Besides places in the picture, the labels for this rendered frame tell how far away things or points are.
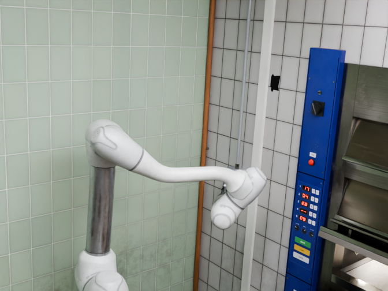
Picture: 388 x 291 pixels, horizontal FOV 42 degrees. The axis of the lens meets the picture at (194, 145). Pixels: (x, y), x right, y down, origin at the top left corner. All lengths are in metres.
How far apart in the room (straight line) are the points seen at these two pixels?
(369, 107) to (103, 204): 1.13
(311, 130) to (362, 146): 0.24
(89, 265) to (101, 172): 0.39
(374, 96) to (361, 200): 0.43
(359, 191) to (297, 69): 0.60
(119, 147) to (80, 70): 0.60
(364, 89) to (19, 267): 1.67
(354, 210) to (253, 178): 0.46
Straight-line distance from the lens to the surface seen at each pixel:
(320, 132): 2.22
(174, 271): 2.97
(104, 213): 2.06
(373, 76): 2.11
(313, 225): 2.33
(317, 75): 2.22
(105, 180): 2.01
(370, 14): 2.13
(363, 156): 2.14
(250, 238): 2.64
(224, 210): 2.04
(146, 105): 2.51
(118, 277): 2.01
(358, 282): 2.36
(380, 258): 2.04
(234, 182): 2.01
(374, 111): 2.11
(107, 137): 1.81
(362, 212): 2.20
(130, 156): 1.83
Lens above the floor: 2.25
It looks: 14 degrees down
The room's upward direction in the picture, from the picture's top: 3 degrees clockwise
